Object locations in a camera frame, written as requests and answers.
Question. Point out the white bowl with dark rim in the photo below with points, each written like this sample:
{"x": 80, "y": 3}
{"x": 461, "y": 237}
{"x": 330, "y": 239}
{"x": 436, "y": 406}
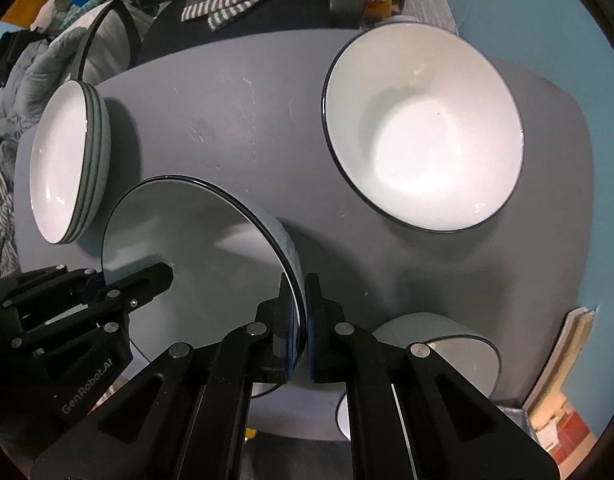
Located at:
{"x": 202, "y": 240}
{"x": 467, "y": 365}
{"x": 422, "y": 130}

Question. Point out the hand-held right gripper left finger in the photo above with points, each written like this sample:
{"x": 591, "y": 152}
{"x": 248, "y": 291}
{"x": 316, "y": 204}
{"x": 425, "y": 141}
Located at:
{"x": 292, "y": 345}

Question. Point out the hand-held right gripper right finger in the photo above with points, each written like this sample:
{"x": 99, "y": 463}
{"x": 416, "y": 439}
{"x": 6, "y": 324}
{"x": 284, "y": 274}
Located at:
{"x": 312, "y": 350}

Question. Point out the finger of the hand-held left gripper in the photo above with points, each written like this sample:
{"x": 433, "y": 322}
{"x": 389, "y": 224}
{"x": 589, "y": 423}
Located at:
{"x": 149, "y": 280}
{"x": 62, "y": 282}

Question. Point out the cardboard sheets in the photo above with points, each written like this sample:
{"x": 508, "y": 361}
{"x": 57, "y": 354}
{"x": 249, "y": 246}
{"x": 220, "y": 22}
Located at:
{"x": 562, "y": 385}

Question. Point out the grey duvet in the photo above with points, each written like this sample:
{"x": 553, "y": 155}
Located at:
{"x": 42, "y": 65}

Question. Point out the black clothes pile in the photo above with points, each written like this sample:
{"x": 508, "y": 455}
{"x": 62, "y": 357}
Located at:
{"x": 12, "y": 47}

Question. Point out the black office chair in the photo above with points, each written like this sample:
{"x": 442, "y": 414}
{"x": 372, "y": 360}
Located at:
{"x": 237, "y": 20}

